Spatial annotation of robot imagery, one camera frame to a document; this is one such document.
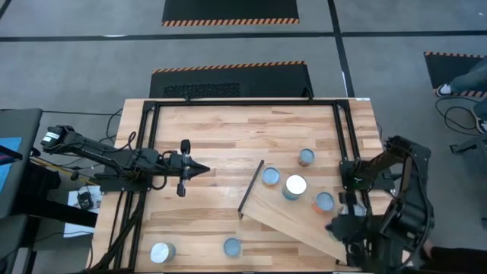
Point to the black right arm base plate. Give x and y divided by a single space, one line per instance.
350 182

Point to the small blue can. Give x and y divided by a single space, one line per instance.
232 246

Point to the wooden shelf black ends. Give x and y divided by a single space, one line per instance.
281 217

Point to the small black device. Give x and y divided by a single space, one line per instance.
84 199

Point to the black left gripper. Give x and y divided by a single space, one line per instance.
173 163

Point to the tall blue can silver lid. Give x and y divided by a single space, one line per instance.
295 186

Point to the brown striped can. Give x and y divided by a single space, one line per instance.
306 157

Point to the person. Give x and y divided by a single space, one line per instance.
472 80
456 260

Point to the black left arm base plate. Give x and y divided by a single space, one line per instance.
121 186

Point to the black desk support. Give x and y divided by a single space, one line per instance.
57 213

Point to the wide silver lid can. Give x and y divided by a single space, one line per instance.
163 252

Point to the grey stand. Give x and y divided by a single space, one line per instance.
470 144

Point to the orange label can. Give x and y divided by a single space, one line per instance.
323 201

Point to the blue screen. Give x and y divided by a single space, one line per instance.
7 179

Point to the black mat striped edge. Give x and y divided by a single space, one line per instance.
228 9
441 68
266 81

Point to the white paper sheet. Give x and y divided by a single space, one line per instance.
74 196

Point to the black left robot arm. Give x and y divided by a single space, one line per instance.
95 148

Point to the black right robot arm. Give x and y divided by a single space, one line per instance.
412 213

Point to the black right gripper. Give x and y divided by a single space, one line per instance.
354 230

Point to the black metal table frame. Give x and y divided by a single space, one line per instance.
247 102

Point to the grey desk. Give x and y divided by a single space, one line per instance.
23 125

